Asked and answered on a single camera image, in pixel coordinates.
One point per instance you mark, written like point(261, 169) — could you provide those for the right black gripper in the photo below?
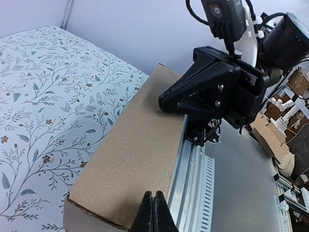
point(216, 82)

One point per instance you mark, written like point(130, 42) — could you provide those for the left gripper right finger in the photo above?
point(163, 221)

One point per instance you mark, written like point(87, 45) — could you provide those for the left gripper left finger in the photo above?
point(144, 219)

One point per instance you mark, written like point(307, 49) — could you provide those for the brown cardboard paper box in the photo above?
point(137, 155)

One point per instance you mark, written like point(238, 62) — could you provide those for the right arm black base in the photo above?
point(199, 130)

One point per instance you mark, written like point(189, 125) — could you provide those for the stacked cardboard pieces background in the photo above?
point(283, 115)

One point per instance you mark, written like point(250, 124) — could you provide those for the black office chair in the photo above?
point(299, 146)

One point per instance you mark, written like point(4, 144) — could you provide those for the floral patterned table mat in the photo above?
point(59, 97)

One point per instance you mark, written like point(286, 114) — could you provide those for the front aluminium rail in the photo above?
point(190, 199)

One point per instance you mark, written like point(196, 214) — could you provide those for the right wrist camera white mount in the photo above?
point(235, 22)

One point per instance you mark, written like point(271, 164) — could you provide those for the left aluminium frame post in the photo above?
point(66, 14)

